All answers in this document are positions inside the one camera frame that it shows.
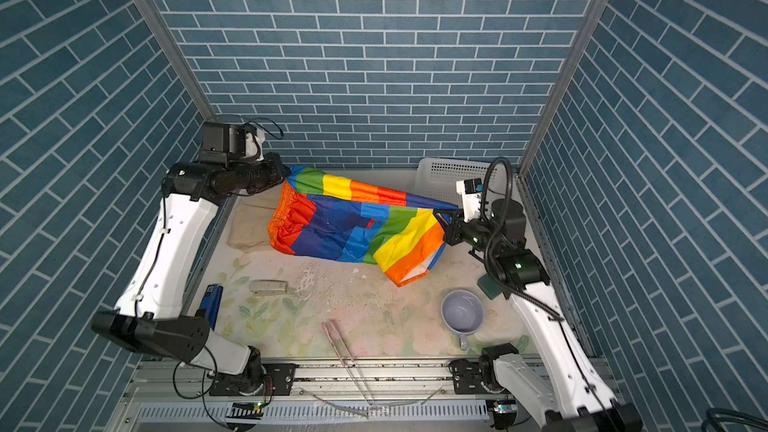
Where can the rainbow coloured shorts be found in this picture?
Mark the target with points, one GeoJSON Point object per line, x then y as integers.
{"type": "Point", "coordinates": [325, 216]}

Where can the aluminium front rail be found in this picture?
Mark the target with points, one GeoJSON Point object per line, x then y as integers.
{"type": "Point", "coordinates": [388, 379]}

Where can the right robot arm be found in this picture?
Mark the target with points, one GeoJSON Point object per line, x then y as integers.
{"type": "Point", "coordinates": [575, 397]}

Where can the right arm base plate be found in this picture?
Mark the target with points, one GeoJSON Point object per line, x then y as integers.
{"type": "Point", "coordinates": [474, 378]}

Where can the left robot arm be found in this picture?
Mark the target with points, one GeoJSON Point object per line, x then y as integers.
{"type": "Point", "coordinates": [147, 318]}

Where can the white cable duct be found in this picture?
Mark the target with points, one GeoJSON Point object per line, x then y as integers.
{"type": "Point", "coordinates": [315, 412]}

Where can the beige shorts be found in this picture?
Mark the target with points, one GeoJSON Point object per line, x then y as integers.
{"type": "Point", "coordinates": [249, 222]}

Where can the lavender mug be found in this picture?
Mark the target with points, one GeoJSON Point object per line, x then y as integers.
{"type": "Point", "coordinates": [463, 314]}

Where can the pink chopstick pair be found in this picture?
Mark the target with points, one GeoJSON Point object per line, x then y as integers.
{"type": "Point", "coordinates": [347, 360]}

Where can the white plastic basket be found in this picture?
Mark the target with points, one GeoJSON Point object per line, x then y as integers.
{"type": "Point", "coordinates": [436, 178]}

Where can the clear plastic tube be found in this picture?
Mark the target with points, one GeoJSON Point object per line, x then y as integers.
{"type": "Point", "coordinates": [268, 287]}

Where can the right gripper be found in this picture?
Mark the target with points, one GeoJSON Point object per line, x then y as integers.
{"type": "Point", "coordinates": [453, 226]}

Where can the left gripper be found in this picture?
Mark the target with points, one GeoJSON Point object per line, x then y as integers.
{"type": "Point", "coordinates": [277, 175]}

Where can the blue stapler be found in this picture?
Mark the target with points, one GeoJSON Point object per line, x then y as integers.
{"type": "Point", "coordinates": [210, 304]}

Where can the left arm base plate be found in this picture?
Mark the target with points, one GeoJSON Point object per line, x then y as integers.
{"type": "Point", "coordinates": [268, 380]}

